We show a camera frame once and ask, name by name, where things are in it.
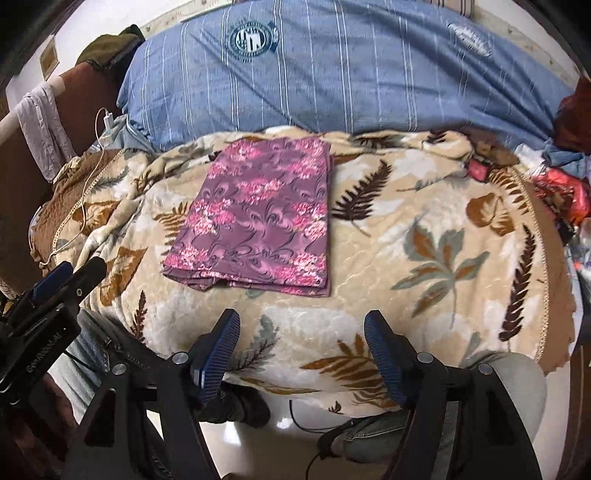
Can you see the blue garment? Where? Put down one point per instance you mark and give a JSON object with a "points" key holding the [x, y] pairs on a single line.
{"points": [[568, 159]]}

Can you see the purple floral cloth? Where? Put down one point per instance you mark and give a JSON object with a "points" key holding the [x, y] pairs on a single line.
{"points": [[258, 212]]}

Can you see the lilac cloth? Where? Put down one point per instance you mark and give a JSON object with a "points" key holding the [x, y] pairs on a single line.
{"points": [[582, 261]]}

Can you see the person's leg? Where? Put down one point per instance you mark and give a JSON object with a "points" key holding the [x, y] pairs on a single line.
{"points": [[87, 355], [369, 436]]}

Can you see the brown quilt with cream trim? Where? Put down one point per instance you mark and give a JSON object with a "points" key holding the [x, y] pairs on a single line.
{"points": [[69, 184]]}

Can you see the red floral cloth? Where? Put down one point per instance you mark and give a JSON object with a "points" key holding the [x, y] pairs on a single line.
{"points": [[563, 189]]}

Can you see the pale grey hanging cloth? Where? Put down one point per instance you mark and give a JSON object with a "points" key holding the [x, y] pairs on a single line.
{"points": [[41, 124]]}

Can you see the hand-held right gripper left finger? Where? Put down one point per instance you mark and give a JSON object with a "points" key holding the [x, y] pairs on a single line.
{"points": [[221, 355]]}

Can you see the small wall picture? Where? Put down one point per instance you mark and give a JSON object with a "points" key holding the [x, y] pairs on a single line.
{"points": [[48, 57]]}

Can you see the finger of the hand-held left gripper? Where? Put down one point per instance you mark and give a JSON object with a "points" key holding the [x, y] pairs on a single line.
{"points": [[87, 277], [51, 279]]}

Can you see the dark red cloth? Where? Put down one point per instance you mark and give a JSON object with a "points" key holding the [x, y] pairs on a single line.
{"points": [[575, 120]]}

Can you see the person's left leg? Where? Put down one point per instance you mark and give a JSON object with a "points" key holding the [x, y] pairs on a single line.
{"points": [[87, 355]]}

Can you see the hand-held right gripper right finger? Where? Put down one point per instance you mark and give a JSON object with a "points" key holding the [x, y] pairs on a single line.
{"points": [[383, 360]]}

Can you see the dark green cloth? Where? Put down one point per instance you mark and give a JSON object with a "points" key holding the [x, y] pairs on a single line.
{"points": [[108, 50]]}

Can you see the beige leaf-print blanket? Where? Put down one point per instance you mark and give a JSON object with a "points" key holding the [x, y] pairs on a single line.
{"points": [[415, 230]]}

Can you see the pink cloth item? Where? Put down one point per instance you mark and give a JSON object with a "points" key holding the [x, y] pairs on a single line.
{"points": [[478, 169]]}

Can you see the white charger plug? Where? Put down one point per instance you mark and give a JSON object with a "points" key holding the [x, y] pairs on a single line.
{"points": [[108, 122]]}

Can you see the blue striped duvet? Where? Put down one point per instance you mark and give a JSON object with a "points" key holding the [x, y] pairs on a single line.
{"points": [[346, 78]]}

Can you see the brown headboard with cream rail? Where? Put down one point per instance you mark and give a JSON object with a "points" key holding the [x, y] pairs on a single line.
{"points": [[87, 92]]}

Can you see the person's right leg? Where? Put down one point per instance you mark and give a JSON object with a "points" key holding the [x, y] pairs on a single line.
{"points": [[369, 436]]}

